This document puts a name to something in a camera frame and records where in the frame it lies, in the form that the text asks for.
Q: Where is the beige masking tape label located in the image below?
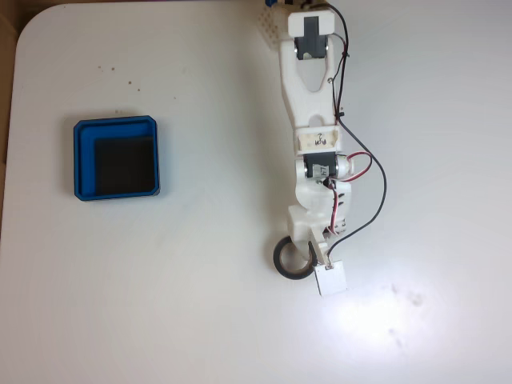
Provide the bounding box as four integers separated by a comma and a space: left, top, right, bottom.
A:
298, 130, 340, 152

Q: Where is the white perforated base plate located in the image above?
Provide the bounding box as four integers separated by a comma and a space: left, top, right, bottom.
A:
258, 6, 290, 49

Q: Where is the black cable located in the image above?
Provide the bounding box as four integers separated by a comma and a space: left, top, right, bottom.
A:
326, 3, 388, 267

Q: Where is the white square camera box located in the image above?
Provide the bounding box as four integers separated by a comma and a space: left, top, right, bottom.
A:
314, 258, 347, 298

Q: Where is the blue box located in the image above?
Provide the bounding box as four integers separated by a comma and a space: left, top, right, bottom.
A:
73, 114, 162, 202

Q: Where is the red and white cable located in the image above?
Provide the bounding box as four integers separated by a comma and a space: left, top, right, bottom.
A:
319, 151, 374, 237

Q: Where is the black foam pad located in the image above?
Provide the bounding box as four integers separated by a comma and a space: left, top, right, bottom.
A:
94, 135, 156, 192

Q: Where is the black tape roll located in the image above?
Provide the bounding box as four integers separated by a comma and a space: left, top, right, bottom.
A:
273, 236, 317, 281

